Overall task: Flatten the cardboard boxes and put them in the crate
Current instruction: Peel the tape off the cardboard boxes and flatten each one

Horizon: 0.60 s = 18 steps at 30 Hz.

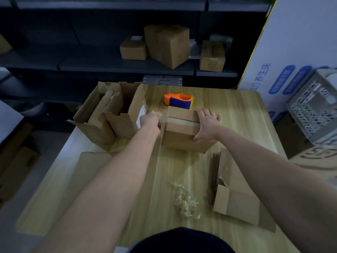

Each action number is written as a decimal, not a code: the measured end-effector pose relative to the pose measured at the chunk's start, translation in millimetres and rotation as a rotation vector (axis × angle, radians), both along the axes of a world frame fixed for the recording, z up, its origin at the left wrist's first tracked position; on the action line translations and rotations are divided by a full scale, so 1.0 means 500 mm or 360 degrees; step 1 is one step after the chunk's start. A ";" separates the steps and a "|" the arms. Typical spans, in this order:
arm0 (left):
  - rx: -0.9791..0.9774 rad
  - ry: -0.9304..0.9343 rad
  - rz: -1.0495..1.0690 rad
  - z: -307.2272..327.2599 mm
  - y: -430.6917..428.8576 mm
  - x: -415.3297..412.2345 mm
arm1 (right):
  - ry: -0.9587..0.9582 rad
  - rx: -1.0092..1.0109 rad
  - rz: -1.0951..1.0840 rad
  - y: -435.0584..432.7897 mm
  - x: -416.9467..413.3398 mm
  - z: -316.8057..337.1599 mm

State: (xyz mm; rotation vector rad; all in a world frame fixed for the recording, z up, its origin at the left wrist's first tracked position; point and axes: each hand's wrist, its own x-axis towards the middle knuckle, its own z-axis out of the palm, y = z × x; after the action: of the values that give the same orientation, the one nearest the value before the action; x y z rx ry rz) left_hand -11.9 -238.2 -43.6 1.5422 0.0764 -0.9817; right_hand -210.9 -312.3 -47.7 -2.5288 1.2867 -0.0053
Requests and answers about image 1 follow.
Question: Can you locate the clear peeled tape strip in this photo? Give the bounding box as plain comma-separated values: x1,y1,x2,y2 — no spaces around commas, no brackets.
150,110,170,145

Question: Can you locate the large brown carton black logo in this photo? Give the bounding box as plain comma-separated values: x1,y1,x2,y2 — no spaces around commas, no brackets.
273,113,337,187

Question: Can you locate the person's right forearm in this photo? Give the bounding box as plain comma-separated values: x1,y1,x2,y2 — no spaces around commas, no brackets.
213,128,337,253

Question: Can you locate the dim brown flattened carton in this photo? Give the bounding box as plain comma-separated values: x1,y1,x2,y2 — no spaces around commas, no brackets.
0,123,40,203

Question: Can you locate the dark metal shelf unit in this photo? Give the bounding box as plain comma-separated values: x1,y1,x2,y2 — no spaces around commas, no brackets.
0,0,274,129

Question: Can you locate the large white printed carton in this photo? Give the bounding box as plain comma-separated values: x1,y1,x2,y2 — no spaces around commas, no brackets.
237,0,337,122

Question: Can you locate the person's right hand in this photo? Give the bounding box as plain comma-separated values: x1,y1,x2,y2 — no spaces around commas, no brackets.
192,108,222,143

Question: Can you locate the small carton with white label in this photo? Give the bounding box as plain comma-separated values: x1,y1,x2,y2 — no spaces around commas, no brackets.
120,36,148,61

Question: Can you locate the clear tape wad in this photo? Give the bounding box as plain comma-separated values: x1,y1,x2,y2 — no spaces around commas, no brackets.
170,181,200,218

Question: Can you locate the orange blue yellow tape roll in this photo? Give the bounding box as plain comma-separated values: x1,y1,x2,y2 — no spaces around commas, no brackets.
164,93,195,110

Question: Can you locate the cardboard stack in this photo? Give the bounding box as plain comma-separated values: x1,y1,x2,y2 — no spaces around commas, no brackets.
62,152,116,208

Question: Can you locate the grey wrapped item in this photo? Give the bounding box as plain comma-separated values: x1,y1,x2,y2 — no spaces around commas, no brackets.
209,34,233,52

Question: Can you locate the white flat board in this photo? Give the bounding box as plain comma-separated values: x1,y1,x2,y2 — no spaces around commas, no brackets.
0,100,24,144

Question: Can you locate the cluster of cardboard boxes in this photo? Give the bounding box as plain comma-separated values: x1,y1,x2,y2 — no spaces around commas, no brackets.
67,81,148,153

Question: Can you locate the white paper sign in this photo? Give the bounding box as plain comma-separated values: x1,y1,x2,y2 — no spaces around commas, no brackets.
326,73,337,90

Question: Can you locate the brown carton with black print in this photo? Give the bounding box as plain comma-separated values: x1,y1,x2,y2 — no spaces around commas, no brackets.
0,33,13,55

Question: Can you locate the small sealed brown carton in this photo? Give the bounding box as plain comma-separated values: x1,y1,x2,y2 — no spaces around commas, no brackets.
199,40,226,73

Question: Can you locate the white plastic crate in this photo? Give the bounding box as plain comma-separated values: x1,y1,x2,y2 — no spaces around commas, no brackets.
287,68,337,148

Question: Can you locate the white plastic bag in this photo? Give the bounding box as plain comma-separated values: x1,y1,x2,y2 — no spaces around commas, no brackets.
20,102,44,118

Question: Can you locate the large sealed brown carton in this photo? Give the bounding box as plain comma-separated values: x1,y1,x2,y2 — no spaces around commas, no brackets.
144,25,191,70

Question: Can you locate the person's dark shirt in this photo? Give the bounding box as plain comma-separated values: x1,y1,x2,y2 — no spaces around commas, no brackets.
129,227,236,253

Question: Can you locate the person's left hand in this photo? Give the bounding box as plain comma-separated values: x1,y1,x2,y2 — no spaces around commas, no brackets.
139,112,161,137

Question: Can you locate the person's left forearm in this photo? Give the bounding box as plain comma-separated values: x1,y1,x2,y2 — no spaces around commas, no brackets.
33,126,161,253

